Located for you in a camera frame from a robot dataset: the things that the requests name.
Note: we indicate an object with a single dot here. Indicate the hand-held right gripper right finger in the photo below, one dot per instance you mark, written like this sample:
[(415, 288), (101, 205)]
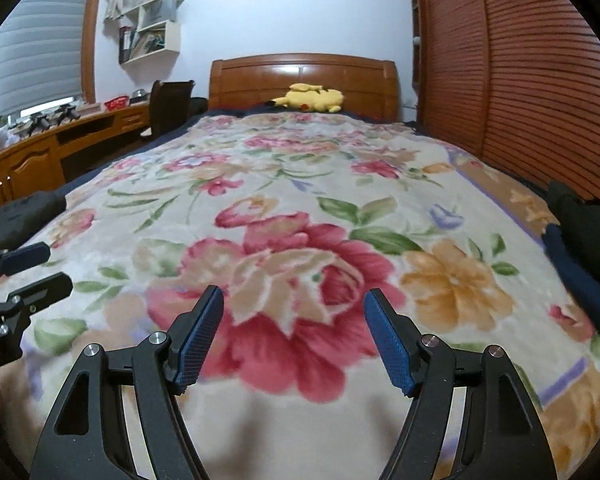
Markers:
[(392, 345)]

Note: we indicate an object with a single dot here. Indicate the wooden window frame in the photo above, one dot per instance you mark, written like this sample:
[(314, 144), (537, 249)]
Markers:
[(87, 60)]

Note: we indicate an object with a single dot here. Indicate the grey window blind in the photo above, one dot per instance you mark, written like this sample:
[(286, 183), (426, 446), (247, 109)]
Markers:
[(35, 60)]

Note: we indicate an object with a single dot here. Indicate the black buttoned coat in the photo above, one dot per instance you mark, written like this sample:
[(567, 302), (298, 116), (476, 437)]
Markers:
[(580, 215)]

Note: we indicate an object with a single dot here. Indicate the yellow plush toy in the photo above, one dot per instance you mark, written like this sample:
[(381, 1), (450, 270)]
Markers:
[(312, 99)]

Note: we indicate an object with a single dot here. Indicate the floral blanket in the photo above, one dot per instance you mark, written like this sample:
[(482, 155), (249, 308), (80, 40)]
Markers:
[(280, 185)]

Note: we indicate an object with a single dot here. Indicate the wooden louvered wardrobe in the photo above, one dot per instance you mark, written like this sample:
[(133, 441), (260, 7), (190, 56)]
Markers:
[(520, 70)]

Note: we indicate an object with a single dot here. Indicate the dark grey cloth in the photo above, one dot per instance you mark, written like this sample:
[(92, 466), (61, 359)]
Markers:
[(25, 215)]

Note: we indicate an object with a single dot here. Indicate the wooden desk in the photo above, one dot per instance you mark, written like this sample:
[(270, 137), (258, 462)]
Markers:
[(30, 165)]

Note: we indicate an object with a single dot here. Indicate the red basket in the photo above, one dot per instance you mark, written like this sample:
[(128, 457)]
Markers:
[(116, 104)]

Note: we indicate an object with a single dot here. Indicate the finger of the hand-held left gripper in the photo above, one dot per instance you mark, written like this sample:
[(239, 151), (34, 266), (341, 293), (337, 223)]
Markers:
[(40, 292), (22, 257)]

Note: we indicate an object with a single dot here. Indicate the black binder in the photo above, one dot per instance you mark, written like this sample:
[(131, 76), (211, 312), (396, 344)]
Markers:
[(125, 45)]

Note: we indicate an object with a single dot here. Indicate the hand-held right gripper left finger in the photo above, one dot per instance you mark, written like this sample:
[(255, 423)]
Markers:
[(197, 340)]

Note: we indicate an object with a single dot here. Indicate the black gripper stand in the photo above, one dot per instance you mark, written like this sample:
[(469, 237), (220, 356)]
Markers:
[(41, 122), (67, 113)]

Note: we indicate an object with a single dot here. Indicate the wooden bed headboard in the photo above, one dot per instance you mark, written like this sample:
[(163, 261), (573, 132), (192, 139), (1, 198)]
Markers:
[(250, 80)]

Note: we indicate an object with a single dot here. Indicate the dark wooden chair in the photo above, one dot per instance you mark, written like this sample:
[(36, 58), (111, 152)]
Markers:
[(172, 100)]

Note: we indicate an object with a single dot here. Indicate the white wall shelf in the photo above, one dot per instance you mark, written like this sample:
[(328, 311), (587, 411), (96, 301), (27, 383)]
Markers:
[(172, 40)]

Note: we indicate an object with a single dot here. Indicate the metal pot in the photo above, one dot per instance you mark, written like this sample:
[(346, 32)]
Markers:
[(139, 94)]

